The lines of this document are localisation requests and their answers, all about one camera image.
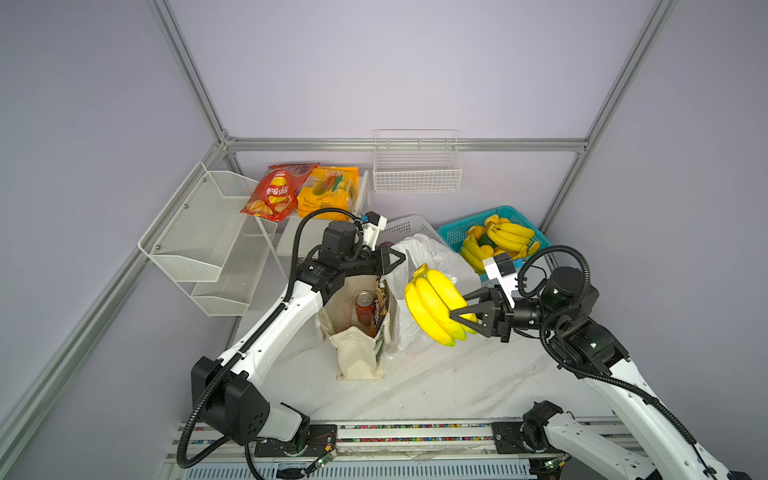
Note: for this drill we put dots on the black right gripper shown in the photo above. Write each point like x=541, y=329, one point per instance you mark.
x=494, y=313

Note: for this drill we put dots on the toy banana bunch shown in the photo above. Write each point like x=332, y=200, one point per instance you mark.
x=429, y=297
x=509, y=236

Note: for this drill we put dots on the canvas floral tote bag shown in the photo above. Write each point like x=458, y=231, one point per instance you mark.
x=360, y=346

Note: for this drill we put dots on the white mesh wall shelf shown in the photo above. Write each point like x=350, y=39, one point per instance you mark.
x=207, y=246

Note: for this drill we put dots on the white plastic grocery bag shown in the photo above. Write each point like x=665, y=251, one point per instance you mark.
x=420, y=249

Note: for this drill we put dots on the red Lays chips bag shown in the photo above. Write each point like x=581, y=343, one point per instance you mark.
x=275, y=196

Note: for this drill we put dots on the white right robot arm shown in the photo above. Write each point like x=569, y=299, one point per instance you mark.
x=558, y=311

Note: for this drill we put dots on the teal plastic fruit basket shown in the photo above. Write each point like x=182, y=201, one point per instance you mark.
x=454, y=234

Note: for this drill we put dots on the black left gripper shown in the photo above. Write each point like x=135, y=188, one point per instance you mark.
x=383, y=265

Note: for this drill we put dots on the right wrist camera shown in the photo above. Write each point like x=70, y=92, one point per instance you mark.
x=501, y=268

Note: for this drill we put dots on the white plastic vegetable basket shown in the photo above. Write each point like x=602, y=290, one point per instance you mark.
x=397, y=230

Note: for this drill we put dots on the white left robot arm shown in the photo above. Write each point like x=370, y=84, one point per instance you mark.
x=225, y=390

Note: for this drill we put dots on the red Coke can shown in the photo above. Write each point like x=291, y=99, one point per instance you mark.
x=365, y=303

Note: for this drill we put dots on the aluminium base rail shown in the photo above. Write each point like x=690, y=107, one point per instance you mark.
x=396, y=449

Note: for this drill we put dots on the orange-yellow snack bag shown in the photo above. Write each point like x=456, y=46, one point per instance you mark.
x=329, y=187

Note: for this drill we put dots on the white wire wall basket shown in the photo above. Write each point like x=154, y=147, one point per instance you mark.
x=416, y=161

